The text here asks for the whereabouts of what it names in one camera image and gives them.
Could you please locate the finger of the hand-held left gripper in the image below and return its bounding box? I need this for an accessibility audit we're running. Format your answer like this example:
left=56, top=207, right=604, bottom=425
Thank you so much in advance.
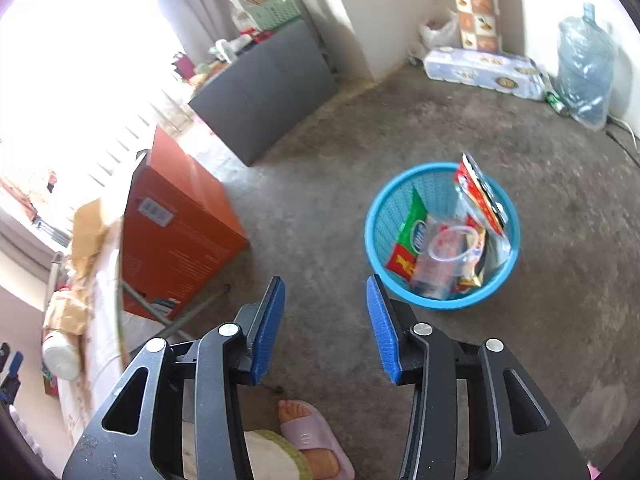
left=2, top=351, right=24, bottom=388

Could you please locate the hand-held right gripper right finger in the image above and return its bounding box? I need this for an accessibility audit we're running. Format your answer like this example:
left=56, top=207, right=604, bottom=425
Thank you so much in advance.
left=366, top=275, right=591, bottom=480

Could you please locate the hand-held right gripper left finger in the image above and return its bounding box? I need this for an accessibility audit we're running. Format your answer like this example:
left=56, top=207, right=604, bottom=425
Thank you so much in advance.
left=62, top=275, right=287, bottom=480

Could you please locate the green snack bag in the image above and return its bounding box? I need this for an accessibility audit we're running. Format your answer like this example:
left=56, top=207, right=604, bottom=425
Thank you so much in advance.
left=386, top=187, right=431, bottom=281

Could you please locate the blue plastic basket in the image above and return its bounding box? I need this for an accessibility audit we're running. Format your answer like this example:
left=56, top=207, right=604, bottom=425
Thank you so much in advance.
left=364, top=161, right=521, bottom=313

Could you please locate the clear red snack bag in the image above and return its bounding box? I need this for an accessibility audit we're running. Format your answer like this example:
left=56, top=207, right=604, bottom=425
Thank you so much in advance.
left=410, top=152, right=513, bottom=301

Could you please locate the white jar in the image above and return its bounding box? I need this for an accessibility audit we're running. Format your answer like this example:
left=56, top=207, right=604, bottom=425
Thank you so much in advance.
left=42, top=332, right=82, bottom=382

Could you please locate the metal table leg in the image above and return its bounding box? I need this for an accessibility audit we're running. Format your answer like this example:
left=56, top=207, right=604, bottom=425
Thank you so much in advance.
left=120, top=284, right=233, bottom=346

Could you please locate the person's foot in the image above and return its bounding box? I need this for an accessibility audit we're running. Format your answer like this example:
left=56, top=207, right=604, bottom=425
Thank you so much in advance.
left=277, top=400, right=346, bottom=480

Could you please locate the purple slipper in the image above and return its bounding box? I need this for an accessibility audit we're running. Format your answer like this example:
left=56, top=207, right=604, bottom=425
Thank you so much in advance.
left=277, top=400, right=356, bottom=480

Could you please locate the white fuzzy pajamas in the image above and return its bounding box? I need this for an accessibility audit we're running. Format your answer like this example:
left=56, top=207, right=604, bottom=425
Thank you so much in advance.
left=182, top=420, right=313, bottom=480

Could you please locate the orange box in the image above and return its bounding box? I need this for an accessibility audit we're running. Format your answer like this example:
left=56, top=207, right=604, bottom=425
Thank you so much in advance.
left=121, top=126, right=250, bottom=322

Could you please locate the dark cabinet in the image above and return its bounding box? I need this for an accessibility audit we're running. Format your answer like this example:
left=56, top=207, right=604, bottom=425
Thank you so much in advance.
left=188, top=19, right=340, bottom=167

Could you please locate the toilet paper pack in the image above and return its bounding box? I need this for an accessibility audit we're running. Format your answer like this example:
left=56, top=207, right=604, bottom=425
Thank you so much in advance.
left=423, top=46, right=548, bottom=102

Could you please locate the green can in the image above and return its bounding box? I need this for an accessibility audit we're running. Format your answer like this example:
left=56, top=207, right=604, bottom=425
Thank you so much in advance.
left=545, top=91, right=571, bottom=117

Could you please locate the white plastic bag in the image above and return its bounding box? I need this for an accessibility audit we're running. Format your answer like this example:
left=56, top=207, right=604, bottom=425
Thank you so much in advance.
left=419, top=7, right=460, bottom=51

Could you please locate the green perforated basket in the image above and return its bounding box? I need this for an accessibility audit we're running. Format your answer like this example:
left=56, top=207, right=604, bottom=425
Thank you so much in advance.
left=242, top=0, right=303, bottom=31

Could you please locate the patterned roll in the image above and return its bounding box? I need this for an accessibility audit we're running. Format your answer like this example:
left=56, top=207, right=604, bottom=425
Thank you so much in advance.
left=445, top=0, right=502, bottom=55

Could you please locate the large clear water bottle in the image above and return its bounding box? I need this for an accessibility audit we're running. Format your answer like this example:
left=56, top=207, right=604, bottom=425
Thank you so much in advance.
left=555, top=2, right=618, bottom=132

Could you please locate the black cable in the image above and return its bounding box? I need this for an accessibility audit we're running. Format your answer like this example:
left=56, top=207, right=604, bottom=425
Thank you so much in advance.
left=605, top=129, right=640, bottom=167

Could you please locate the white cable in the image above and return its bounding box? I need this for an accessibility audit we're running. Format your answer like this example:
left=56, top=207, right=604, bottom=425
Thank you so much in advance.
left=605, top=115, right=640, bottom=146

